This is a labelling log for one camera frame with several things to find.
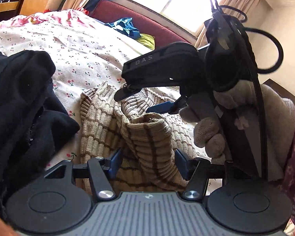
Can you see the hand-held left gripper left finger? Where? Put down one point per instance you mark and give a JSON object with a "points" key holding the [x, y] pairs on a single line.
{"points": [[116, 162]]}

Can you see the person's right hand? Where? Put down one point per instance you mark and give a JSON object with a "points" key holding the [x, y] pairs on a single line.
{"points": [[206, 127]]}

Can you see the blue garment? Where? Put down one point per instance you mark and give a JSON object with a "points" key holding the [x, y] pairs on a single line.
{"points": [[124, 27]]}

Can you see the black garment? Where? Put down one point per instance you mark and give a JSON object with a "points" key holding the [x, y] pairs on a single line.
{"points": [[17, 98]]}

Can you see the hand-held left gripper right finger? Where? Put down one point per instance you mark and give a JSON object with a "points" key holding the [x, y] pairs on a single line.
{"points": [[183, 163]]}

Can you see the red padded headboard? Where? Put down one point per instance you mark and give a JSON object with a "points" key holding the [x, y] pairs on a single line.
{"points": [[137, 17]]}

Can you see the beige brown striped knit sweater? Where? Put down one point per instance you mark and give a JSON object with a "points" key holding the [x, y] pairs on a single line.
{"points": [[147, 137]]}

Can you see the yellow-green cloth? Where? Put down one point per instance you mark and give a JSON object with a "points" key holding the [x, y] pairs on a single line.
{"points": [[147, 40]]}

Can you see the cherry print bed sheet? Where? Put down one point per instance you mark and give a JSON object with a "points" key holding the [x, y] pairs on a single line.
{"points": [[76, 49]]}

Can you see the window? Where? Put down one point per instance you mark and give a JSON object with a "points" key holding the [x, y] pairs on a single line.
{"points": [[177, 0]]}

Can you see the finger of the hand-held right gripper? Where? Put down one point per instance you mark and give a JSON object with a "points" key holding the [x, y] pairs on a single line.
{"points": [[127, 92], [161, 107]]}

